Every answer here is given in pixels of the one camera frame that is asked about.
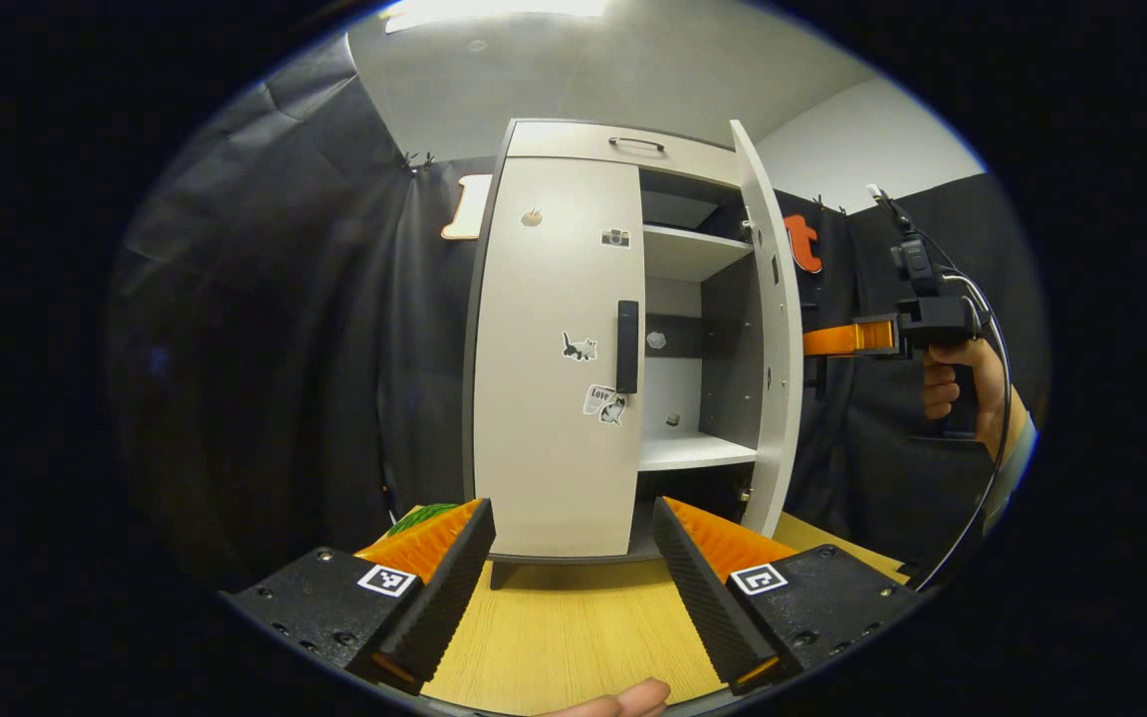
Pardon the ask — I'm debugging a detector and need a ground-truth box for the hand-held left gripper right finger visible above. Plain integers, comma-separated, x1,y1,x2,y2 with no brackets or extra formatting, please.
651,496,923,696

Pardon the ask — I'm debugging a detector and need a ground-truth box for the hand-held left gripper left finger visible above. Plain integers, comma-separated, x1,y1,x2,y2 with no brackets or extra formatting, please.
225,498,497,696

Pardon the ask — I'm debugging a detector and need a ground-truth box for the white glasses-sticker cabinet door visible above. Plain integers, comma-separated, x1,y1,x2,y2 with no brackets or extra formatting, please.
730,119,828,539

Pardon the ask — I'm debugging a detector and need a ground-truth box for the white double-door shoe cabinet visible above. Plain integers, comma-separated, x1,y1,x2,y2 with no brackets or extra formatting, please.
462,118,803,589

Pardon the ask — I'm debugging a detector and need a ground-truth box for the white camera-sticker cabinet door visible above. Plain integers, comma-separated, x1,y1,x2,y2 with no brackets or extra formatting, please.
472,156,646,559

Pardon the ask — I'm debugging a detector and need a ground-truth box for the white cabinet drawer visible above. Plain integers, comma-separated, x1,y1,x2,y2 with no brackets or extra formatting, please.
506,119,744,190

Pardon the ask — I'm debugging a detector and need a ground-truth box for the green striped toy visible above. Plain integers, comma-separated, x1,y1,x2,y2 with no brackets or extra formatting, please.
386,503,462,539

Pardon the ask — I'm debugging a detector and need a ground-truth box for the black backdrop cloth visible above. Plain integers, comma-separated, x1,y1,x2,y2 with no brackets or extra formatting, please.
106,30,1052,598

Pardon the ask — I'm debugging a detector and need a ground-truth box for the black cable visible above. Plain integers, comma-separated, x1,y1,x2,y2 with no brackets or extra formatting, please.
917,264,1015,591

